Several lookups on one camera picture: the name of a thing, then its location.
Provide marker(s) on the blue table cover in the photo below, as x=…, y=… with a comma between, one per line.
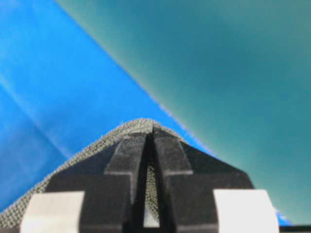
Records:
x=195, y=67

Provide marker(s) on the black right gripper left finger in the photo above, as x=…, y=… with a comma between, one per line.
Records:
x=101, y=194

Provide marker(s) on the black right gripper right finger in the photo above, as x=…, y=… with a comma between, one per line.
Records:
x=201, y=194

